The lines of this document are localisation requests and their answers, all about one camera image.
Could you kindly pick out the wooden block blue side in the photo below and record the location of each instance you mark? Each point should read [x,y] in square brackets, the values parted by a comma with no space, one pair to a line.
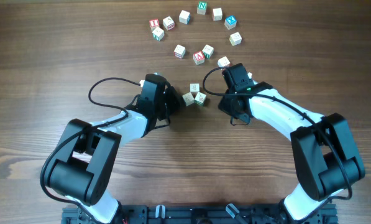
[188,99]

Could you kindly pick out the wooden block yellow side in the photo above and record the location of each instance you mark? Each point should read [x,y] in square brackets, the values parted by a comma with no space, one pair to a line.
[200,98]

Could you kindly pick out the wooden block green N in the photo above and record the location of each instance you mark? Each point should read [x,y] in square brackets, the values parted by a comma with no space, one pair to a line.
[202,7]

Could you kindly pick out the plain wooden picture block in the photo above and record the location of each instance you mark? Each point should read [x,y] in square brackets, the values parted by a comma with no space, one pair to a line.
[217,14]

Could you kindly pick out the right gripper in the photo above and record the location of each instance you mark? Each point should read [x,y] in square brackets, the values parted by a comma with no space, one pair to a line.
[222,105]

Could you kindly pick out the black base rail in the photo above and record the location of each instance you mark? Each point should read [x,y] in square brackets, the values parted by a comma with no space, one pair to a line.
[197,214]

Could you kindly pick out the wooden block letter Z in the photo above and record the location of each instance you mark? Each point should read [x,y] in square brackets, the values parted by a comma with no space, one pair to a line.
[179,51]

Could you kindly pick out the wooden block red I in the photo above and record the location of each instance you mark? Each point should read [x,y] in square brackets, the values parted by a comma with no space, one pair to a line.
[154,23]

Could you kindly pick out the wooden block red Q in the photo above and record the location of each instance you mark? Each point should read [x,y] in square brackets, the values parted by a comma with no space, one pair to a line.
[194,87]

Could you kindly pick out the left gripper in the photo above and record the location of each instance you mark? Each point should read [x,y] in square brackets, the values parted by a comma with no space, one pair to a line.
[173,99]

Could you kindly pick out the wooden block green side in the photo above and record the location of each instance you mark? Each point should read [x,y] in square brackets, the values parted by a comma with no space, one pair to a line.
[208,51]

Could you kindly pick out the wooden block red A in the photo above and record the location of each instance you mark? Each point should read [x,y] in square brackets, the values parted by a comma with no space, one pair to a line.
[198,58]

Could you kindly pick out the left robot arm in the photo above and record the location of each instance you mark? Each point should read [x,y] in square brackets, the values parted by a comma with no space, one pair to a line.
[79,168]

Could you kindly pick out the wooden block blue E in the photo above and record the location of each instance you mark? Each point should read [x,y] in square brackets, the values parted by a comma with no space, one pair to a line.
[184,17]

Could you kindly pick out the wooden block red M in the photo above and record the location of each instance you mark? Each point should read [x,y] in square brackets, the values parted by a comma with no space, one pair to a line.
[224,62]

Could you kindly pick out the wooden block number 3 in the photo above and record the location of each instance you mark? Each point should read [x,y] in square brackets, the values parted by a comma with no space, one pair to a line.
[235,39]

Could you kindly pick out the wooden block blue X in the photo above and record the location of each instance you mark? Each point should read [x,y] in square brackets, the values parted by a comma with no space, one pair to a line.
[230,22]

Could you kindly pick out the wooden block teal butterfly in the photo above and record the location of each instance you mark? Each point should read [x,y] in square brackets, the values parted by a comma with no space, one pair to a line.
[158,34]

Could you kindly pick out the wooden block red 6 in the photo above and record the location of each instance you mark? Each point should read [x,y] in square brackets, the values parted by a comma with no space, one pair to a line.
[168,23]

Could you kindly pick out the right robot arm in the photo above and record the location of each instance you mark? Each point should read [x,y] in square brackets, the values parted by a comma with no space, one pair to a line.
[327,160]

